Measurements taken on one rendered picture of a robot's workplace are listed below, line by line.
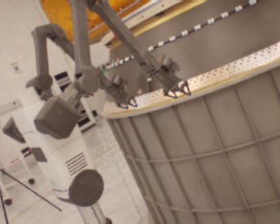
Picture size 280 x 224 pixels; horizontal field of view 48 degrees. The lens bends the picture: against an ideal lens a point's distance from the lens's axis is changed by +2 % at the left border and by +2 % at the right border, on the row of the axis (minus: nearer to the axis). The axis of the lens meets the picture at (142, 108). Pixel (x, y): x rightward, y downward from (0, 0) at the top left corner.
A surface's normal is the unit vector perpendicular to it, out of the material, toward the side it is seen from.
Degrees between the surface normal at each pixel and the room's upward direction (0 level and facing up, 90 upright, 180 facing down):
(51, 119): 90
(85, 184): 90
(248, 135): 90
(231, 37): 62
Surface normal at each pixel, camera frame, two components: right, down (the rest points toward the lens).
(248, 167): -0.27, 0.29
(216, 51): -0.36, -0.19
